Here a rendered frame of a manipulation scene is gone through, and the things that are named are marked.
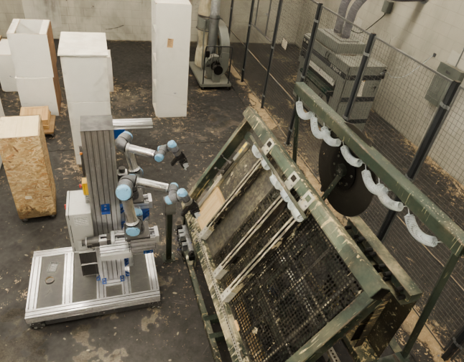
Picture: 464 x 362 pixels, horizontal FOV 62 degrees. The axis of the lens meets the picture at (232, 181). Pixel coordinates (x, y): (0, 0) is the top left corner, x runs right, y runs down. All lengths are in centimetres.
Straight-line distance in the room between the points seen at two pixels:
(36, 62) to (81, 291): 430
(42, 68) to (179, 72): 228
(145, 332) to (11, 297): 146
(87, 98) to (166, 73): 199
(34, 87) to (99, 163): 437
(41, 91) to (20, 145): 290
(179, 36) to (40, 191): 352
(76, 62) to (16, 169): 157
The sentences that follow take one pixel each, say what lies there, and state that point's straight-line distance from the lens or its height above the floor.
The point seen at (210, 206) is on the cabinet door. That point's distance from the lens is 386.
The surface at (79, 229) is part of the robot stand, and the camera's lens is 373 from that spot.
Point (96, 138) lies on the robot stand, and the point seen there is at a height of 196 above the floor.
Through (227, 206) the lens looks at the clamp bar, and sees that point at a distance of 356.
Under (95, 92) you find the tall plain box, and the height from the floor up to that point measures 123.
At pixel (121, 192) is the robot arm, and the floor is 164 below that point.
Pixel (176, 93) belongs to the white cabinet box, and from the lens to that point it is 741.
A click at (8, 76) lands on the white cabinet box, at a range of 870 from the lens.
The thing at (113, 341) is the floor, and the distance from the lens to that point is 422.
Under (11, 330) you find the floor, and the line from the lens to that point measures 451.
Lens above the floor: 362
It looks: 37 degrees down
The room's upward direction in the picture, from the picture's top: 8 degrees clockwise
